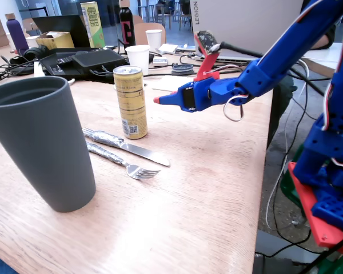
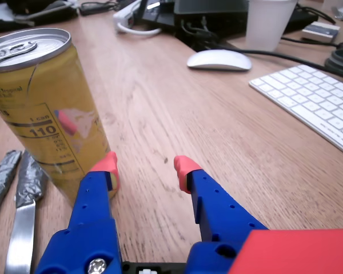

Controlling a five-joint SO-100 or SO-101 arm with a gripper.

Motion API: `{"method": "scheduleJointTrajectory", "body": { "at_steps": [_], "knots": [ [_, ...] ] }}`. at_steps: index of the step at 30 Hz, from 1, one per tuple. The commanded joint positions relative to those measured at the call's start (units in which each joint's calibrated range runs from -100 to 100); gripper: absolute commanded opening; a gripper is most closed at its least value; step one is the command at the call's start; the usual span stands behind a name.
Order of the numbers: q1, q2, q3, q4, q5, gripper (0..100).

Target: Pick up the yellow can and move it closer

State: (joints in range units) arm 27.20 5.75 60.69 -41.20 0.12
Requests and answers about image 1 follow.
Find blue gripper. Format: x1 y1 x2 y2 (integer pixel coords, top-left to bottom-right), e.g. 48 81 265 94
153 76 221 113

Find yellow drink can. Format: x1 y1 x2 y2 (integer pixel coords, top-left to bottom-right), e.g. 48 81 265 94
113 65 149 140

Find round black lid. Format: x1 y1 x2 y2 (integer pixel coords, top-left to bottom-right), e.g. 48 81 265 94
171 63 194 75

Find small white box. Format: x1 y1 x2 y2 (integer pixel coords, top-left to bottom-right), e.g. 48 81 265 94
153 55 169 68

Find large white paper cup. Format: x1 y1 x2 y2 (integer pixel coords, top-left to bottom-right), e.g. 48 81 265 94
125 45 151 76

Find small white paper cup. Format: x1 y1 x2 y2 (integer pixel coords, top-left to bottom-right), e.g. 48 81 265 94
145 29 163 53

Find tan chair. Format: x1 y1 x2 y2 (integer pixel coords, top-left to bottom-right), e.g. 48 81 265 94
133 22 166 46

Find black bottle with wooden cap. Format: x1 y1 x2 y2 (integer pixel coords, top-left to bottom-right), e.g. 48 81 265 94
119 0 136 52

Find black box device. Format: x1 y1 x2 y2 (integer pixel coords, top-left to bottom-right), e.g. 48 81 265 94
71 49 126 72

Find yellow green cereal box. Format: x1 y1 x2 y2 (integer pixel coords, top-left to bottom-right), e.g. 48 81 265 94
79 1 106 49

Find flat black device with buttons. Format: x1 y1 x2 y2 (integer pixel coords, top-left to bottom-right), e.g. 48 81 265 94
38 48 103 77

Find yellow cardboard box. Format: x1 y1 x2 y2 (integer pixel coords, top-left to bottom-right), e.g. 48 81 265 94
35 30 75 50

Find black laptop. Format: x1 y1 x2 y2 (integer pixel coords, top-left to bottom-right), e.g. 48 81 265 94
31 14 91 49

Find grey plastic cup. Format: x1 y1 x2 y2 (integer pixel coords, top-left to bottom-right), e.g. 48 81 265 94
0 75 97 213

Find black headphones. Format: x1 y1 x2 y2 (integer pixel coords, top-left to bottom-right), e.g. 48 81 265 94
10 45 51 65

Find white side table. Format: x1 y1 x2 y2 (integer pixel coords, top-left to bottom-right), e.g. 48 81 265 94
300 42 343 78

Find purple bottle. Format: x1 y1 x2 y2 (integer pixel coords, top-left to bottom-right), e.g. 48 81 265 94
5 13 30 55

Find wrist camera on red mount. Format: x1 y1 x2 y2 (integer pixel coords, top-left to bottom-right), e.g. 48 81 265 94
193 30 221 83

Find white wrist servo cable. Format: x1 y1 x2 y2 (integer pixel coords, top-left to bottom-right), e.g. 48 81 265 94
223 95 245 122

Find knife with foil-wrapped handle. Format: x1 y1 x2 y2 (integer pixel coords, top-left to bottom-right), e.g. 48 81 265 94
82 127 171 167

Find black camera cable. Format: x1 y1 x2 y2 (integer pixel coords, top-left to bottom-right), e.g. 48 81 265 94
218 41 325 96

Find fork with foil-wrapped handle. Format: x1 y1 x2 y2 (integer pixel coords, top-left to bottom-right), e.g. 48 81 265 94
85 141 161 180

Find red robot base plate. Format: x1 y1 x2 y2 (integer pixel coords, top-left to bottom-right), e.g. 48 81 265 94
288 162 343 255

